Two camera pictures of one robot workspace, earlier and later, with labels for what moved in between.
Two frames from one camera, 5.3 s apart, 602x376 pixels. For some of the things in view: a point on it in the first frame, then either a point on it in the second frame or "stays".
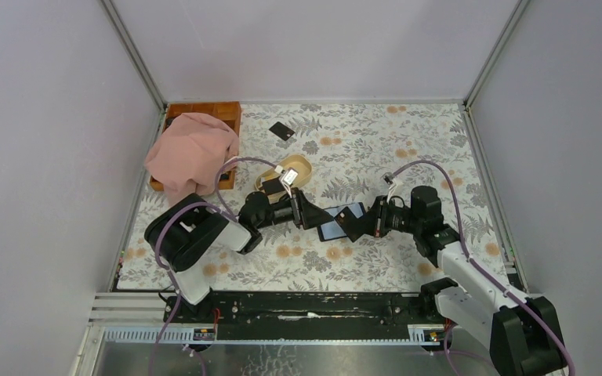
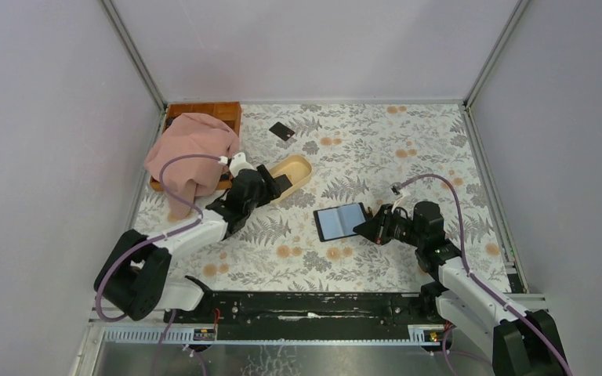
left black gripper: (303, 212) -> (270, 190)
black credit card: (281, 131) stays
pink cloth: (190, 155) stays
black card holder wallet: (349, 221) stays
